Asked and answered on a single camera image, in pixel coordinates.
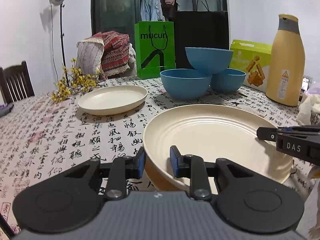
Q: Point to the grey patterned pouch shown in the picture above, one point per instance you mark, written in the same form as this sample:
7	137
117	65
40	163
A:
315	117

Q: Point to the yellow-green snack box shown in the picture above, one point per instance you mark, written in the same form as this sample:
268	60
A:
255	62

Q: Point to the grey purple pouch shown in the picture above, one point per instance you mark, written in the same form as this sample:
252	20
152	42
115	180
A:
5	110

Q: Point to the lit screen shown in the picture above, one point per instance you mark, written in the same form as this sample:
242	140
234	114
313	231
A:
306	83

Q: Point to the dark sliding glass door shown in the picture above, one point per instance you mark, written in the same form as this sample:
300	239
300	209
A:
112	5

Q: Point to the yellow thermos jug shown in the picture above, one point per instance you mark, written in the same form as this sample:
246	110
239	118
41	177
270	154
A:
287	67

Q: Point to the yellow flower branch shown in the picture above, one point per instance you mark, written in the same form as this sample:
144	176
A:
75	82

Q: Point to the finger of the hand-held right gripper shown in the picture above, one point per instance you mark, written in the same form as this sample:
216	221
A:
266	133

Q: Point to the red patterned blanket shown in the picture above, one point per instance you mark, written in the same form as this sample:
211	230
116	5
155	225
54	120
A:
110	52

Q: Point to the cream cloth bag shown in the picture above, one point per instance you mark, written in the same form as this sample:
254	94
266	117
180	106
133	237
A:
307	105

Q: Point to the dark wooden chair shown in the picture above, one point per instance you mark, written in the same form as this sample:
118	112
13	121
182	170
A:
16	82

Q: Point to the green paper bag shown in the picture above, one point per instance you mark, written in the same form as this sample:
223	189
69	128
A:
146	52

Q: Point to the blue bowl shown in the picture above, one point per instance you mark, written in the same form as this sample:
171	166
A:
185	85
228	82
208	60

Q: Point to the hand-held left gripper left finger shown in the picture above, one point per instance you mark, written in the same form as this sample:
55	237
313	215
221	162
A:
141	162

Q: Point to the cream plate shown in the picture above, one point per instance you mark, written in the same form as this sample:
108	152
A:
112	100
212	135

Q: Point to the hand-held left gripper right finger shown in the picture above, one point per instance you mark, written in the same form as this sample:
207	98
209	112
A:
175	162

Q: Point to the black paper bag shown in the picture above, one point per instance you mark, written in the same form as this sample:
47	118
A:
200	30

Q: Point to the hanging light blue shirt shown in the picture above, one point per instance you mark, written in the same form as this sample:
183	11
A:
150	2

